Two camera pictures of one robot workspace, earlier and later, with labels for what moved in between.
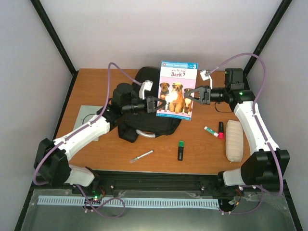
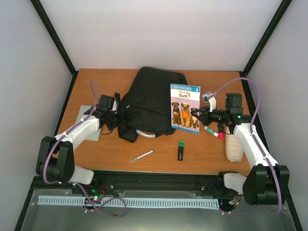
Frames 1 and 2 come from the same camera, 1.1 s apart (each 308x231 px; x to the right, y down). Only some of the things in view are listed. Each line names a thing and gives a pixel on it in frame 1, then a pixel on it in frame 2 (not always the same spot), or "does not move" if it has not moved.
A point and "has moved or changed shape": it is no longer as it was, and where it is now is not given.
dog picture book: (177, 78) has moved or changed shape
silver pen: (143, 155) does not move
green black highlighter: (180, 154) does not move
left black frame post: (57, 41) does not move
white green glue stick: (211, 131) does not move
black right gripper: (202, 99) → (206, 119)
